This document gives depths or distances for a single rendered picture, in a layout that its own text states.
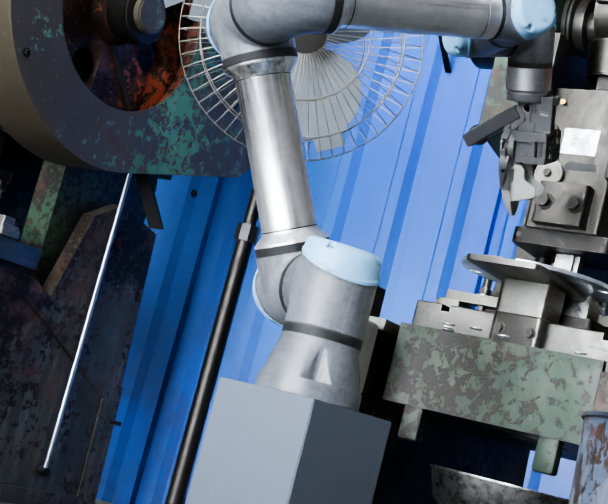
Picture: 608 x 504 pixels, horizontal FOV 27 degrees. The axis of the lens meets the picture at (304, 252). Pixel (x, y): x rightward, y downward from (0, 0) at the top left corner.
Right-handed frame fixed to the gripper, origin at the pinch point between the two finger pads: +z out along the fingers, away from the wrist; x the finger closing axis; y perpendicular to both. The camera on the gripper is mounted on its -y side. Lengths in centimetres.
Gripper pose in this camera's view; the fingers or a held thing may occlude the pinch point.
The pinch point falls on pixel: (508, 207)
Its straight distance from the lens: 219.8
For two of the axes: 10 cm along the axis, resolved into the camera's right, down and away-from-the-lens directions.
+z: -0.3, 9.7, 2.3
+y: 8.5, 1.4, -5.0
